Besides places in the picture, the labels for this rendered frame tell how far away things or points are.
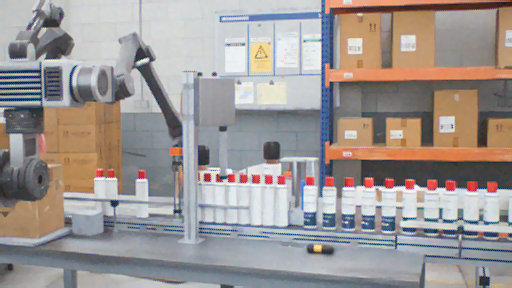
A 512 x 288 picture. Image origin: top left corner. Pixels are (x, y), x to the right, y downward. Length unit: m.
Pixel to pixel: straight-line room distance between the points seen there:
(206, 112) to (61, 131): 3.72
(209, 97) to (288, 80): 4.38
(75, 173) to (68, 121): 0.48
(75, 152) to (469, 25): 3.95
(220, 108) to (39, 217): 0.84
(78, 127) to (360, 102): 2.79
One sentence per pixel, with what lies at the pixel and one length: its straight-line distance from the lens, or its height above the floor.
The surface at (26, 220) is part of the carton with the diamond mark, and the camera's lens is 2.75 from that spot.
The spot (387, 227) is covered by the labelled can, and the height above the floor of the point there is 0.91.
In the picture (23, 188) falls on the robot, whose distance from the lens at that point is 2.27.
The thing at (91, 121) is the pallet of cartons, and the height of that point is 1.17.
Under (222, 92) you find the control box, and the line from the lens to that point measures 2.64.
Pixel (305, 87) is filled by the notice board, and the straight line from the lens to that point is 6.93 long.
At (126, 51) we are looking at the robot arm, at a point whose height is 1.57.
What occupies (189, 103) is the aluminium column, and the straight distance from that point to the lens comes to 2.61.
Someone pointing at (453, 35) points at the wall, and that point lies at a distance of 7.07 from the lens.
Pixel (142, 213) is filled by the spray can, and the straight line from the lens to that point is 2.91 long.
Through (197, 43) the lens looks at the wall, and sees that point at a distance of 7.29.
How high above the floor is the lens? 1.41
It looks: 5 degrees down
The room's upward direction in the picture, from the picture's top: 1 degrees counter-clockwise
